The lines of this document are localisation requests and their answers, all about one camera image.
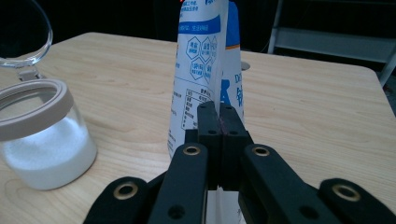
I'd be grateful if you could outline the clear glass jar lid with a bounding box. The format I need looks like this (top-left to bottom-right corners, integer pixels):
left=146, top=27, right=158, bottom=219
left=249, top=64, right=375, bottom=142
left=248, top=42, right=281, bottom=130
left=0, top=0, right=54, bottom=69

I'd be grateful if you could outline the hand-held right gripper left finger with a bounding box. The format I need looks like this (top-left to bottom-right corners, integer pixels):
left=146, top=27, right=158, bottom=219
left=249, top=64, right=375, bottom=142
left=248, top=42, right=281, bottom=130
left=185, top=101, right=224, bottom=191

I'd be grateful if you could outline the glass jar with beige rim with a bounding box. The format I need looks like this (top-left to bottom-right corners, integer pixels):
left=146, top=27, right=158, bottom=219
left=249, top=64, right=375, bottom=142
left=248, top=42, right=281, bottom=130
left=0, top=69, right=98, bottom=191

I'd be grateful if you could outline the grey metal rack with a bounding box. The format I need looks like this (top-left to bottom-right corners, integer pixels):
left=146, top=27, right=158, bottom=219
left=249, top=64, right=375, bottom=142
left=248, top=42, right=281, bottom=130
left=266, top=0, right=396, bottom=88

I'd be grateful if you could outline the white salt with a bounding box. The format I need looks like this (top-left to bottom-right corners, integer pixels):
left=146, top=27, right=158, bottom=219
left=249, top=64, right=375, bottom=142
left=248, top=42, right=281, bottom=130
left=0, top=116, right=98, bottom=190

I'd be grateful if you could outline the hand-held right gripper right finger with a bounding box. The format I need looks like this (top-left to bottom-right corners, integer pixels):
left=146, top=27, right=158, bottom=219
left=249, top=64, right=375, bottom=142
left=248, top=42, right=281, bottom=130
left=220, top=104, right=255, bottom=191

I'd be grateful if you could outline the white and blue salt bag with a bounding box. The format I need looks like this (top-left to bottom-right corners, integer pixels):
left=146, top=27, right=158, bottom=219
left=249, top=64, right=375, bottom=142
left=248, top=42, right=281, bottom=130
left=167, top=0, right=247, bottom=224

